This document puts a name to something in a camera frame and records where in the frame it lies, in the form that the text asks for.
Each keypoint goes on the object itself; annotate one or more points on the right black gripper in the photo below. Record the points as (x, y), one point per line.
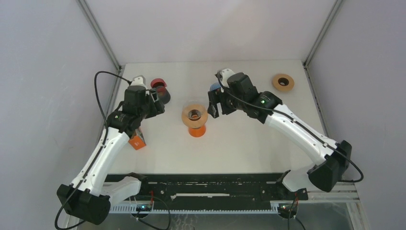
(215, 97)

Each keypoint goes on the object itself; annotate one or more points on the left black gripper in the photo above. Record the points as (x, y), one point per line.
(157, 107)

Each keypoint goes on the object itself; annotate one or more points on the orange coffee filter box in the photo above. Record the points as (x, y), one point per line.
(137, 140)

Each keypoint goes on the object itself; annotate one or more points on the clear glass dripper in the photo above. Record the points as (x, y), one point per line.
(193, 105)

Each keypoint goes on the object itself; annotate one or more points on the wooden dripper ring holder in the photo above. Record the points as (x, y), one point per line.
(194, 115)

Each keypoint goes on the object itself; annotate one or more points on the orange glass carafe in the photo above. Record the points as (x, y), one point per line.
(196, 130)

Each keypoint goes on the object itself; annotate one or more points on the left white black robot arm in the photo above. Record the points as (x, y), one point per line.
(85, 198)

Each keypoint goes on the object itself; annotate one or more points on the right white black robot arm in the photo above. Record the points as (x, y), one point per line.
(330, 159)

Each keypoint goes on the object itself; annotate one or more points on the blue glass dripper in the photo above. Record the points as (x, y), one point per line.
(215, 86)

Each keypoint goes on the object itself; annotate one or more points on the red black carafe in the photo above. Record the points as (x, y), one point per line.
(161, 87)

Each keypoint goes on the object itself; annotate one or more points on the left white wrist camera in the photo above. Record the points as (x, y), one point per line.
(139, 81)

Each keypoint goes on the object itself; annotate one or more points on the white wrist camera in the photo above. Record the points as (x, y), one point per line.
(139, 81)
(224, 74)

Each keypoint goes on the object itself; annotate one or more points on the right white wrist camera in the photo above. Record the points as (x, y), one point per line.
(224, 74)

